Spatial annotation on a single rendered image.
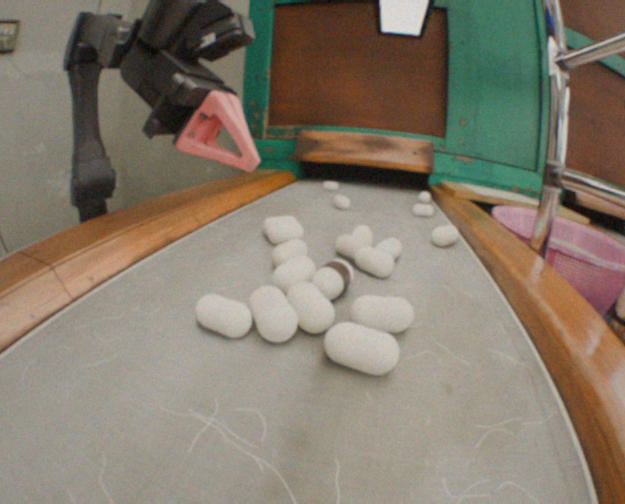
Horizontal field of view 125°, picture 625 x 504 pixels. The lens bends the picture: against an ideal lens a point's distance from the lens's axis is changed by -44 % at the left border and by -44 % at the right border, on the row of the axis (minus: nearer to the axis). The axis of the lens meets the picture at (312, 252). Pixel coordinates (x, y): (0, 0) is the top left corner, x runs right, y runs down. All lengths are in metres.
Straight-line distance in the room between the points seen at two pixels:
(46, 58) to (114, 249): 2.17
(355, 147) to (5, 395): 0.64
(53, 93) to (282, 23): 1.83
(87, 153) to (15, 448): 0.49
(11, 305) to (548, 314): 0.33
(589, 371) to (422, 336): 0.10
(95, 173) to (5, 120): 1.69
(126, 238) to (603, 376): 0.34
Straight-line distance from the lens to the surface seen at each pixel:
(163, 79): 0.30
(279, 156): 0.72
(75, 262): 0.25
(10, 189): 2.17
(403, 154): 0.63
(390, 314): 0.15
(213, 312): 0.15
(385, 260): 0.22
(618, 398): 0.15
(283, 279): 0.18
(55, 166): 2.29
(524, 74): 0.80
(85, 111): 0.59
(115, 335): 0.18
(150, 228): 0.30
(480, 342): 0.18
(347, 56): 0.73
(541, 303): 0.20
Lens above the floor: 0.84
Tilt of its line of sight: 22 degrees down
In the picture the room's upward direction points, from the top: 3 degrees clockwise
